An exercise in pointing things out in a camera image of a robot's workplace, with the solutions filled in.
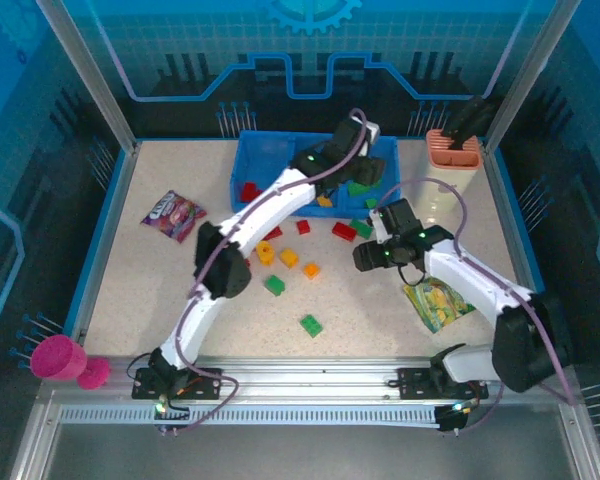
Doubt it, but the white pink knife block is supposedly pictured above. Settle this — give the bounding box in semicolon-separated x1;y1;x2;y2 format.
419;128;483;219

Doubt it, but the green yellow snack bag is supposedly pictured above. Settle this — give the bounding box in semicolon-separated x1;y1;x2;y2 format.
403;276;476;335

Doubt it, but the blue three-compartment tray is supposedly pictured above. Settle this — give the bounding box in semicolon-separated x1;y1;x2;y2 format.
228;130;400;221

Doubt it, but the purple snack bag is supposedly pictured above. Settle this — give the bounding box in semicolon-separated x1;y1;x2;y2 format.
139;189;209;245

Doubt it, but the pink goblet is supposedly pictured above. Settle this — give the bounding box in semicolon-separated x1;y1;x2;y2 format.
31;333;112;391

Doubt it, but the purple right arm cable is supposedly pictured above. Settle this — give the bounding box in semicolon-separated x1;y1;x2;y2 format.
377;177;577;436

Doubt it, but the black knife handle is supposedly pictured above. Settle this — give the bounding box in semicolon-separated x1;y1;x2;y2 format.
452;104;496;151
442;95;485;139

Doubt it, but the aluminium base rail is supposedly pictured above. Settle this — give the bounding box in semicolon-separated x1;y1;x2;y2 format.
104;355;576;401

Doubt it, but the white slotted cable duct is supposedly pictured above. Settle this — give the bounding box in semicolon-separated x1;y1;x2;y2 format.
59;403;441;427

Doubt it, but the aluminium frame post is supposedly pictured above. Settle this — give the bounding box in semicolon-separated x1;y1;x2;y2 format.
482;0;581;151
34;0;141;151

